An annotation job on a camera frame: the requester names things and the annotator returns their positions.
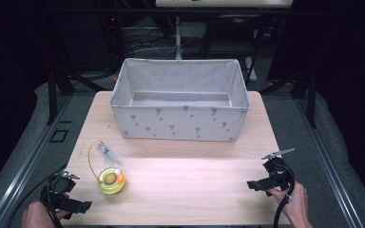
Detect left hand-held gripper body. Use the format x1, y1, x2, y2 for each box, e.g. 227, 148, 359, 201
40, 170, 81, 211

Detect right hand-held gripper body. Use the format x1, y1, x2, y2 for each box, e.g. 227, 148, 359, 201
260, 147, 296, 192

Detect yellow cat toy with feather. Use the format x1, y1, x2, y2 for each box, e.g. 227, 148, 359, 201
87, 139, 127, 196

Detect grey printed fabric storage box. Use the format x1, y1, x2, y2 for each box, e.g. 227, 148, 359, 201
109, 57, 251, 143

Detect person's right hand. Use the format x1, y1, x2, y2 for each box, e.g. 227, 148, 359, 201
266, 180, 309, 224

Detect person's left hand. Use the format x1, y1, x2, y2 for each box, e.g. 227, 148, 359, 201
21, 200, 71, 228

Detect black metal stand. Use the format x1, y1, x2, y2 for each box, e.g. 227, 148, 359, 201
259, 66, 318, 129
45, 61, 110, 126

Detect black office chair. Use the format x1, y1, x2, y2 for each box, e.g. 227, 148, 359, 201
202, 12, 262, 84

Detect white table leg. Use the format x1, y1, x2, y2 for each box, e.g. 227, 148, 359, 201
174, 15, 183, 61

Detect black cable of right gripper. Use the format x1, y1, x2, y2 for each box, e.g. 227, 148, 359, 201
272, 163, 297, 228

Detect aluminium floor rail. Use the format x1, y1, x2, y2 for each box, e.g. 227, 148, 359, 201
293, 94, 365, 228
0, 94, 74, 228

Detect loose cables on floor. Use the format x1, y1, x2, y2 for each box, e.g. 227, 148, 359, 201
123, 27, 194, 59

